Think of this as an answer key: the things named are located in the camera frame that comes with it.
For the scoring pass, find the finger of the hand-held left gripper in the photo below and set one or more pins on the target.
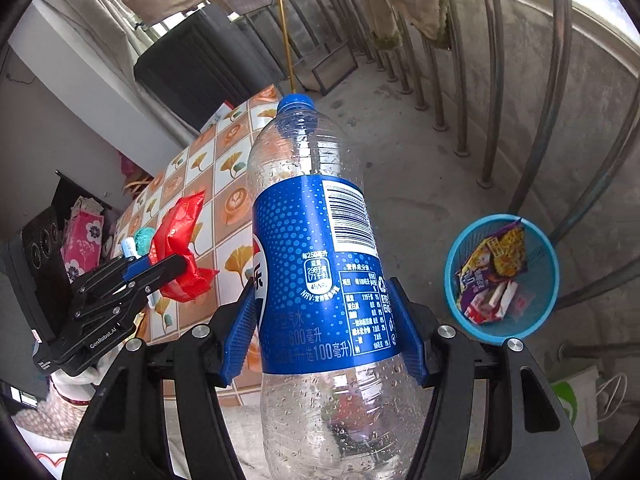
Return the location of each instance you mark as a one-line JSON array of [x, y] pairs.
[[136, 267], [160, 275]]

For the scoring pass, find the beige fleece garment green trim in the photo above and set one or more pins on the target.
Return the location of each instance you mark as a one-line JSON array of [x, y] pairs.
[[420, 0]]

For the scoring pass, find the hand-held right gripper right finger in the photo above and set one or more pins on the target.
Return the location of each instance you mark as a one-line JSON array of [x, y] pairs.
[[410, 330]]

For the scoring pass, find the clear plastic bottle blue label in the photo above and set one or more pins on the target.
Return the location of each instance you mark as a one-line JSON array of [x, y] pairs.
[[310, 240]]

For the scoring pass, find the black appliance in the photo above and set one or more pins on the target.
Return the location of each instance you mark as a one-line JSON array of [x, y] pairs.
[[45, 260]]

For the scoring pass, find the pink plastic bag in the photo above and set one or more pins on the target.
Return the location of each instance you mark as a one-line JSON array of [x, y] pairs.
[[128, 165]]

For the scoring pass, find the black panel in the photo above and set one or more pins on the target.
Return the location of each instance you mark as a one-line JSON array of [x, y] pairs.
[[75, 190]]

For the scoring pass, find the framed screen panel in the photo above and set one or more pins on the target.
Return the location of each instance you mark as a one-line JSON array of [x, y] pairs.
[[335, 67]]

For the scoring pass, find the green and white paper bag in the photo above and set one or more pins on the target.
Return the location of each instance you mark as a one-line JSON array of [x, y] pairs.
[[580, 400]]

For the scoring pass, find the pink floral box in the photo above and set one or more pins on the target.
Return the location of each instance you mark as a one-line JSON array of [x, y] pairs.
[[82, 240]]

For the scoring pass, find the teal round object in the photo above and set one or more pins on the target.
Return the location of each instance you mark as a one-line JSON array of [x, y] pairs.
[[146, 239]]

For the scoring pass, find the patterned plastic tablecloth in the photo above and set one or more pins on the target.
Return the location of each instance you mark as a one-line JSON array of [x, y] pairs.
[[220, 160]]

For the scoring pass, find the white fluffy clothing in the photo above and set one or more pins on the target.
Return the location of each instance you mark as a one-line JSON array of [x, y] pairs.
[[45, 420]]

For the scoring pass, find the metal balcony railing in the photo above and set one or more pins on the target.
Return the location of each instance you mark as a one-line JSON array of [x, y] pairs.
[[559, 10]]

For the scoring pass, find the blue plastic wastebasket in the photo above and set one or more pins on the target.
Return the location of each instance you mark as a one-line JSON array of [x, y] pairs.
[[537, 305]]

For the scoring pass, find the white curtain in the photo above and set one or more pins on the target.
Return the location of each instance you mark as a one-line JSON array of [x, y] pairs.
[[125, 40]]

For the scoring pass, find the yellow pole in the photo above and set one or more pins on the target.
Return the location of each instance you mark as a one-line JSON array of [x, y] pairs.
[[286, 45]]

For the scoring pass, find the purple snack wrapper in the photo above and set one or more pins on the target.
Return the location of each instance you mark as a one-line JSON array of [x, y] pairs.
[[495, 255]]

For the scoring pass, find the dark ribbed panel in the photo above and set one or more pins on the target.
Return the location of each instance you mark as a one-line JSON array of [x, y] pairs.
[[210, 60]]

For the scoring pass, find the red and white tissue pack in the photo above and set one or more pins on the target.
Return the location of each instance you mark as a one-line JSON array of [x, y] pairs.
[[492, 300]]

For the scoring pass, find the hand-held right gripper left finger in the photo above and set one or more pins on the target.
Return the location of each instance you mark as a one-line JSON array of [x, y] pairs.
[[240, 330]]

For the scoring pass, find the red plastic wrapper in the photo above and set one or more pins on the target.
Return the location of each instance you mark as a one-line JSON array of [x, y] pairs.
[[175, 225]]

